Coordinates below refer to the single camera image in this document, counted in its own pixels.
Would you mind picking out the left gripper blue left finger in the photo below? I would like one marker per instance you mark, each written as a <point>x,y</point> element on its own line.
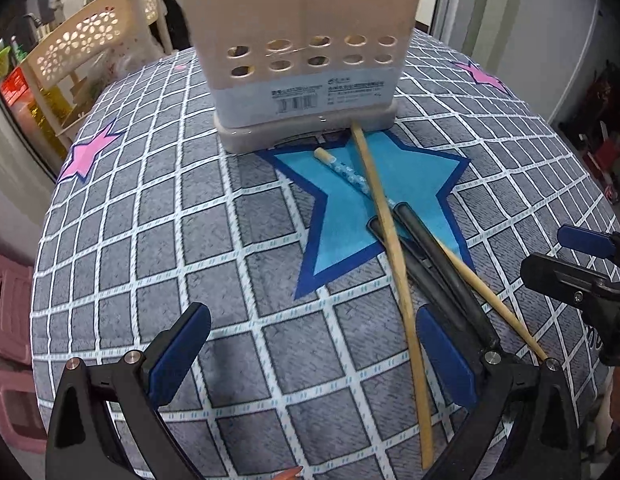
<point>82,438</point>

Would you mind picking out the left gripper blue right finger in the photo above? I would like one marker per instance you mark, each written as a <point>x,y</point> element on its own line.
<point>543,442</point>

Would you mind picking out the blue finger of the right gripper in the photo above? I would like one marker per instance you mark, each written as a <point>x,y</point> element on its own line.
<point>592,243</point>

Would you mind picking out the black plastic spoon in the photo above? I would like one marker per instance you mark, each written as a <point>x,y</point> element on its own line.
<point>453,284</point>

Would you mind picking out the blue patterned bamboo chopstick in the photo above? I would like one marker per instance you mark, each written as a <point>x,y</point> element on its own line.
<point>375,193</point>

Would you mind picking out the pink plastic stool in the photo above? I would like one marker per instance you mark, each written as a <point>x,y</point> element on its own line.
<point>16,283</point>

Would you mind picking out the grey checkered tablecloth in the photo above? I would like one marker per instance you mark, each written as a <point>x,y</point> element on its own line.
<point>306,363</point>

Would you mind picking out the beige utensil holder caddy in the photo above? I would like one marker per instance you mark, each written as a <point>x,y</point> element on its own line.
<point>278,69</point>

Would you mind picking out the beige perforated storage rack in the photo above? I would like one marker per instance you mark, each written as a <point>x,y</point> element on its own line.
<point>133,31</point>

